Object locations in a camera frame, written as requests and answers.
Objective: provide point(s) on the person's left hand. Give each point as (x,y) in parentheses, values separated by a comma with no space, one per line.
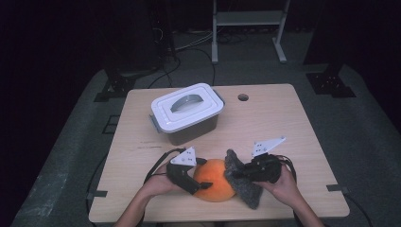
(157,186)

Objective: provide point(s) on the white metal stand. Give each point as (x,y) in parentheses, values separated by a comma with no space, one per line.
(247,18)

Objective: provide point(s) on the grey cloth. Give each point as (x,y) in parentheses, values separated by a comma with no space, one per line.
(247,194)

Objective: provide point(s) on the black floor frame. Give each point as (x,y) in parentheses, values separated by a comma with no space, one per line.
(111,124)

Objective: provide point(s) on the black stand base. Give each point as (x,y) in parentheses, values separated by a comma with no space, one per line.
(329,83)
(118,85)

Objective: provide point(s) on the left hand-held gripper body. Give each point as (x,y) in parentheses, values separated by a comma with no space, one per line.
(179,176)

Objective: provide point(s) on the person's right hand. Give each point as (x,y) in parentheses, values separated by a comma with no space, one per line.
(282,190)

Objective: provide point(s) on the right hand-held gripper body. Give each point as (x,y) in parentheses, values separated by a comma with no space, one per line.
(265,170)

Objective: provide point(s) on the translucent brown storage box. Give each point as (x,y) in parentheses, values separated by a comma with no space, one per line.
(192,133)

